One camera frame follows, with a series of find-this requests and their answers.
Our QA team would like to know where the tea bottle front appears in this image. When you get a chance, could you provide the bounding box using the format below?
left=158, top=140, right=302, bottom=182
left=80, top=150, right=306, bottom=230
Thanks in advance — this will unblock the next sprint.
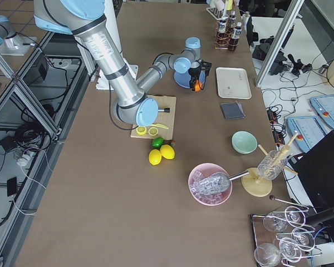
left=228, top=22, right=242, bottom=51

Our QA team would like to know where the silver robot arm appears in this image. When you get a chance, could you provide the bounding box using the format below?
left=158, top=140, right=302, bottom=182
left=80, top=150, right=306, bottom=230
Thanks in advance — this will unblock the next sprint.
left=0, top=15, right=30, bottom=56
left=34, top=1, right=201, bottom=126

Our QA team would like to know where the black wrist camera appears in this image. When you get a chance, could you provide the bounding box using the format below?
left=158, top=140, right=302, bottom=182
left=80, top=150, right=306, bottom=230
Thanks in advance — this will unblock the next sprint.
left=200, top=60, right=212, bottom=77

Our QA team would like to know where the yellow lemon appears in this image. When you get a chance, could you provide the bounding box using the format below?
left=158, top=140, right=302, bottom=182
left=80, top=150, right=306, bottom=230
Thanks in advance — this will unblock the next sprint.
left=148, top=149, right=162, bottom=166
left=160, top=145, right=175, bottom=160

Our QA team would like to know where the wine glass rack tray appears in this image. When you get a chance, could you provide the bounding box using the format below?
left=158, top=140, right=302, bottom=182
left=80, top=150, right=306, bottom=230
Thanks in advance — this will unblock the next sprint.
left=250, top=204, right=322, bottom=266

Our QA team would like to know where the green lime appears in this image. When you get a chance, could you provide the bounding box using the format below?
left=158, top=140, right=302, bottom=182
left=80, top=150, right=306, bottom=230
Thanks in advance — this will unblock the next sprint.
left=151, top=137, right=164, bottom=149

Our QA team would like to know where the metal ice scoop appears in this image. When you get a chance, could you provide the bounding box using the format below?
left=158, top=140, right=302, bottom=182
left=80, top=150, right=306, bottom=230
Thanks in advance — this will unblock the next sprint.
left=198, top=171, right=249, bottom=195

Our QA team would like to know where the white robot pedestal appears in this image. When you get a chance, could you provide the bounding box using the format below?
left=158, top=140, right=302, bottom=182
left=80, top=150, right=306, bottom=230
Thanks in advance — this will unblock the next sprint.
left=96, top=0, right=139, bottom=92

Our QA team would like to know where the lemon slice flat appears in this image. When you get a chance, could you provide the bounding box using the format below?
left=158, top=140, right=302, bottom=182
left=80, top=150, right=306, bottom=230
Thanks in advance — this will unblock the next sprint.
left=148, top=126, right=159, bottom=136

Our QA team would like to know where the yellow lemon far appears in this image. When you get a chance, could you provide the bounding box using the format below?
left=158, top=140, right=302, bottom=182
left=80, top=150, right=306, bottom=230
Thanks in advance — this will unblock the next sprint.
left=160, top=145, right=175, bottom=160

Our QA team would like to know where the teach pendant far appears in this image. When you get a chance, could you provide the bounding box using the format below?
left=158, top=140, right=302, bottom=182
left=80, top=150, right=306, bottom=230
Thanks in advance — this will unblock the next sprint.
left=310, top=94, right=334, bottom=130

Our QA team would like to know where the tea bottle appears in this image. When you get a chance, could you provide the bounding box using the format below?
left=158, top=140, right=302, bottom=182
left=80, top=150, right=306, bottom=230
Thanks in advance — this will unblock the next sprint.
left=228, top=22, right=242, bottom=51
left=217, top=17, right=227, bottom=43
left=229, top=11, right=236, bottom=28

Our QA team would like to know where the teach pendant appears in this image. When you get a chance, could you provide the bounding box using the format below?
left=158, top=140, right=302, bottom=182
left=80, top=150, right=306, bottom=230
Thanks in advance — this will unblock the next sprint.
left=287, top=116, right=328, bottom=152
left=310, top=94, right=334, bottom=130

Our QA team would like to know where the cream rabbit tray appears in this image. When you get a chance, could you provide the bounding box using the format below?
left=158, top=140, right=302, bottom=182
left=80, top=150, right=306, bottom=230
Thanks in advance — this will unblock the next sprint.
left=215, top=67, right=252, bottom=100

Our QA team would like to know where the blue round plate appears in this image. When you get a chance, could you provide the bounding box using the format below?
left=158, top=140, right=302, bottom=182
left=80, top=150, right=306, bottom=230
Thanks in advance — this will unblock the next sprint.
left=174, top=71, right=205, bottom=89

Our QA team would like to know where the orange mandarin fruit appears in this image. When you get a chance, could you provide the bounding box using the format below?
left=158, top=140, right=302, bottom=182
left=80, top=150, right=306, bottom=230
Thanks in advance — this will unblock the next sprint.
left=192, top=80, right=203, bottom=92

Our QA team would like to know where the lemon half slice thick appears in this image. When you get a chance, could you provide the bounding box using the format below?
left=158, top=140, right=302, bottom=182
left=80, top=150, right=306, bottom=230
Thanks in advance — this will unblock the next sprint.
left=135, top=126, right=148, bottom=136

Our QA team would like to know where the aluminium frame post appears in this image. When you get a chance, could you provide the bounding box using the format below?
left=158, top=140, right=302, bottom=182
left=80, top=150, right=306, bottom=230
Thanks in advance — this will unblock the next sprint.
left=255, top=0, right=304, bottom=88

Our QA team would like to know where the grey folded cloth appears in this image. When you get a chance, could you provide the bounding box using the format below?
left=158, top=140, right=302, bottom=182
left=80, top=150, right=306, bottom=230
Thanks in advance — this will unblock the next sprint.
left=220, top=101, right=245, bottom=120

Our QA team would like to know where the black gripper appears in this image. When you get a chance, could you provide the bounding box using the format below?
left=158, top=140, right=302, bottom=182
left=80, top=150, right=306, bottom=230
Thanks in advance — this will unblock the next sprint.
left=188, top=66, right=201, bottom=89

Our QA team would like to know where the wooden cutting board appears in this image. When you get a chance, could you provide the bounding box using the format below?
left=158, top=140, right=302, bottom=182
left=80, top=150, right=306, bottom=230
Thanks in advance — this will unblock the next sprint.
left=130, top=95, right=176, bottom=140

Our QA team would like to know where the tea bottle middle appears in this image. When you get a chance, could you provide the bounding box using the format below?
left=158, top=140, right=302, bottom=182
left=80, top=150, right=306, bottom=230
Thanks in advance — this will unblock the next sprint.
left=217, top=17, right=227, bottom=43

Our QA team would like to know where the green bowl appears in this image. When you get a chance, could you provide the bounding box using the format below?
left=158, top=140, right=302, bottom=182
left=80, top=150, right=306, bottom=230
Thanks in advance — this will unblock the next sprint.
left=232, top=131, right=258, bottom=154

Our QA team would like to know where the copper wire bottle rack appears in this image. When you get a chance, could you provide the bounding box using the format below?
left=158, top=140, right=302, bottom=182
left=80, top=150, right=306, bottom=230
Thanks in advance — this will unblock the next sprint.
left=214, top=16, right=242, bottom=51

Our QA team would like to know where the steel muddler cylinder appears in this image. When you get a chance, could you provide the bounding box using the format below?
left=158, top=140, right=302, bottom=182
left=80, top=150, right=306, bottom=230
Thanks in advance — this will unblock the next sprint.
left=158, top=107, right=170, bottom=113

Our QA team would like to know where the tea bottle back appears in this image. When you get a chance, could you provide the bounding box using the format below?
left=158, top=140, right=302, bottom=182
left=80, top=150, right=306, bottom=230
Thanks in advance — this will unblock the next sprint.
left=229, top=11, right=236, bottom=28

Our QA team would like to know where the clear glass mug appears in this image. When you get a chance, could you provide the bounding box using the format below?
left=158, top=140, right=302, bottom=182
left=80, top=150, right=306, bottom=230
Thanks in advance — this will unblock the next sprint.
left=257, top=150, right=287, bottom=180

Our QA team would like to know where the yellow lemon near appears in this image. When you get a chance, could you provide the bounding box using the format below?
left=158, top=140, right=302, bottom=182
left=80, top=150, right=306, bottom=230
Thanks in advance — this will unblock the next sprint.
left=148, top=149, right=162, bottom=166

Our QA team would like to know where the yellow plastic knife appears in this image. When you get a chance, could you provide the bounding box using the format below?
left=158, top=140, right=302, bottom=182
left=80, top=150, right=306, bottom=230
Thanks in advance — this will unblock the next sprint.
left=151, top=123, right=169, bottom=130

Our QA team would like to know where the pink bowl with ice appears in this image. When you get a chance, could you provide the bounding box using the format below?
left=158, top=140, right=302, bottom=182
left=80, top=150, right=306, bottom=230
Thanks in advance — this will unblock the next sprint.
left=188, top=163, right=233, bottom=206

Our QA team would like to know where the teach pendant near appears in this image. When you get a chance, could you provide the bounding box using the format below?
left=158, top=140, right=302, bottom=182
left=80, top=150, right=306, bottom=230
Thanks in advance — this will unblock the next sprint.
left=287, top=116, right=328, bottom=152

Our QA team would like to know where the black laptop monitor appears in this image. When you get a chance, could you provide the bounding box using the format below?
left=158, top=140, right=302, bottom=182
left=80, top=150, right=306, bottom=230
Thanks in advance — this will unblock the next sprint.
left=289, top=130, right=334, bottom=209

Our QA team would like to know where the wooden cup tree stand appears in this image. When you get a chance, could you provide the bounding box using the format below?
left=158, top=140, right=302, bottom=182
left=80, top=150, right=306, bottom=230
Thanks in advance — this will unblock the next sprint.
left=241, top=132, right=298, bottom=197

